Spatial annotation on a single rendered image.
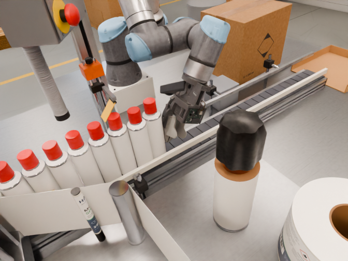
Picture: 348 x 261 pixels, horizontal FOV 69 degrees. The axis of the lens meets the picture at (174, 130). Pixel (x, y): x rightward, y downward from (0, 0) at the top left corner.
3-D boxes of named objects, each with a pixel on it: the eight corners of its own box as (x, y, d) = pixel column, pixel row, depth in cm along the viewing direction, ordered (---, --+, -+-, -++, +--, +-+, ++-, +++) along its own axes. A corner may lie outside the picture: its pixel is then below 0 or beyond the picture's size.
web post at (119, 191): (132, 249, 58) (112, 202, 46) (123, 233, 61) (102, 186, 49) (149, 237, 59) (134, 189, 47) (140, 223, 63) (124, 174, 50)
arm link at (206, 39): (218, 20, 68) (239, 27, 62) (203, 60, 73) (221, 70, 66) (196, 11, 64) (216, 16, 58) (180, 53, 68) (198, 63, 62)
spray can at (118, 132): (118, 176, 74) (99, 122, 61) (122, 163, 78) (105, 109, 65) (136, 176, 74) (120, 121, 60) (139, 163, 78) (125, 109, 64)
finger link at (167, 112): (160, 128, 73) (171, 100, 69) (157, 125, 74) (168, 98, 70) (173, 128, 76) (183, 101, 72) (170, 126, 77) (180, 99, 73)
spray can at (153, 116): (154, 163, 77) (143, 108, 64) (147, 152, 81) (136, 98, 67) (169, 157, 79) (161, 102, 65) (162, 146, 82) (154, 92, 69)
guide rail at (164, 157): (70, 212, 65) (68, 208, 63) (69, 209, 66) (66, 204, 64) (326, 73, 105) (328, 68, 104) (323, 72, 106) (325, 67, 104)
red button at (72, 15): (53, 8, 44) (70, 6, 43) (61, 1, 46) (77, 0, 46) (61, 30, 46) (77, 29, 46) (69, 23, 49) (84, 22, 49)
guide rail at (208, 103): (55, 180, 66) (53, 177, 65) (54, 177, 67) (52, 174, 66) (313, 55, 106) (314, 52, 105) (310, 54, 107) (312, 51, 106)
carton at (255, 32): (238, 87, 111) (244, 23, 93) (201, 69, 126) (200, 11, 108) (280, 63, 123) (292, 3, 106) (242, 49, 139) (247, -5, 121)
